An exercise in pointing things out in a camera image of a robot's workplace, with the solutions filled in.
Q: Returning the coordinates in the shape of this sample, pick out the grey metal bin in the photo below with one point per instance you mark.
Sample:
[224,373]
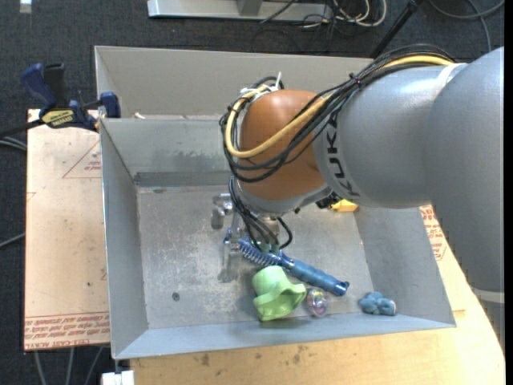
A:
[180,255]

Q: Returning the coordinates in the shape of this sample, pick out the brown cardboard board, red print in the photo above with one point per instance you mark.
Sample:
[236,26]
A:
[64,231]

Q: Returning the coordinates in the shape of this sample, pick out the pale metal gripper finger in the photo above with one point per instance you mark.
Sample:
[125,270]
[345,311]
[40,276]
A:
[218,215]
[230,264]

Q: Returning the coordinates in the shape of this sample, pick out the small yellow object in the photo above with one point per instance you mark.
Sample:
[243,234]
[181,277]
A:
[345,206]

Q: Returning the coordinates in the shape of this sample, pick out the light green crumpled cup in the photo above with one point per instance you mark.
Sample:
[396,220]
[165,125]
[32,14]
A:
[276,295]

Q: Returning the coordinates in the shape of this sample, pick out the blue-grey lumpy toy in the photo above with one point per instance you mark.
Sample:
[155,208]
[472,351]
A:
[377,305]

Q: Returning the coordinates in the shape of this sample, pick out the small iridescent spinning top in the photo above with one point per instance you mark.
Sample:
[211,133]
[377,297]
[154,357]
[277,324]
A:
[318,301]

